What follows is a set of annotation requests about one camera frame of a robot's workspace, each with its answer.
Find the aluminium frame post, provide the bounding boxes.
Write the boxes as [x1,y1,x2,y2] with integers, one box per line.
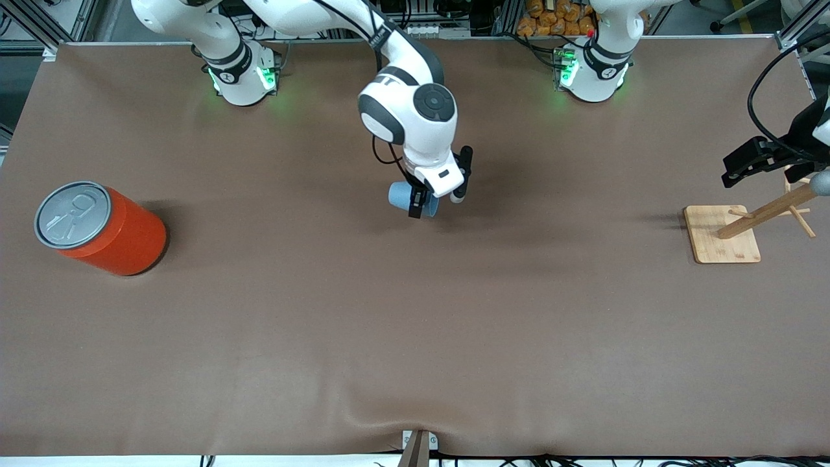
[0,0,99,62]
[774,0,830,51]

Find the metal table clamp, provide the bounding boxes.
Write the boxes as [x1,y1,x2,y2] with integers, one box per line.
[399,429,439,467]

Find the brown table cloth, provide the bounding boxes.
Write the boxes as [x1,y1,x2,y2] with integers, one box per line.
[0,36,830,459]

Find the light blue plastic cup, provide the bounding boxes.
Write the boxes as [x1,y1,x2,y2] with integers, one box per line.
[388,181,440,219]

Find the orange snack packets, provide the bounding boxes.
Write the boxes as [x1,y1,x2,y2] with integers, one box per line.
[516,0,599,38]

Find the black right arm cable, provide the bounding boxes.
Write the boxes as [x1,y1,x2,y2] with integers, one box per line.
[310,0,397,73]

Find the wooden mug tree stand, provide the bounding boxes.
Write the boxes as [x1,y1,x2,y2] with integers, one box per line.
[683,165,830,265]

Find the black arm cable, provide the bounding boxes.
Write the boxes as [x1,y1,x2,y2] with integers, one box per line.
[747,31,830,156]
[310,0,397,73]

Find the orange can with silver lid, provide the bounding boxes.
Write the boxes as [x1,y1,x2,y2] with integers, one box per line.
[34,181,169,277]

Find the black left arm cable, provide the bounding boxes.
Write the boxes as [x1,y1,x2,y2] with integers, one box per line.
[747,31,830,156]

